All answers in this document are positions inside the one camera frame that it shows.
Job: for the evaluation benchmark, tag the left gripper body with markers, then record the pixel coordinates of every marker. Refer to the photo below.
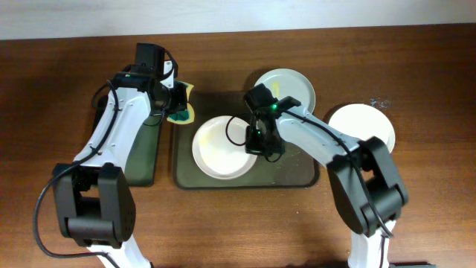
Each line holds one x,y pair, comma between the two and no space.
176,98

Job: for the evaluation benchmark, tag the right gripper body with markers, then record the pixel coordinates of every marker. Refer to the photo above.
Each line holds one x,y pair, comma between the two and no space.
258,143

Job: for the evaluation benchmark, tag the yellow green sponge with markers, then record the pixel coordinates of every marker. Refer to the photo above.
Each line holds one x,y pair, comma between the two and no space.
187,115

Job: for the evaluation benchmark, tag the white round plate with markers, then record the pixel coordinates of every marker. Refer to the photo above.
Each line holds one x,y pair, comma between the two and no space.
215,155

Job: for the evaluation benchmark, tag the grey round plate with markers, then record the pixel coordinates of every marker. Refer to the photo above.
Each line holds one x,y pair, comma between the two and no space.
284,82

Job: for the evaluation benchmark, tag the pink round plate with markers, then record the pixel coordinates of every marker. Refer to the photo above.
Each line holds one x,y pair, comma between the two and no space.
363,121

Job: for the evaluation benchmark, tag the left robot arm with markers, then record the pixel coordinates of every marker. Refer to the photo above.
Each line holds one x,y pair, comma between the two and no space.
94,204

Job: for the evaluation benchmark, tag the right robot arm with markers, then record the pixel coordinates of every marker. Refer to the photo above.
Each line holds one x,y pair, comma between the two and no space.
367,188

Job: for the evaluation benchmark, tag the dark green water tray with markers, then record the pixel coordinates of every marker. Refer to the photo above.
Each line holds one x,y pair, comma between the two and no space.
143,156

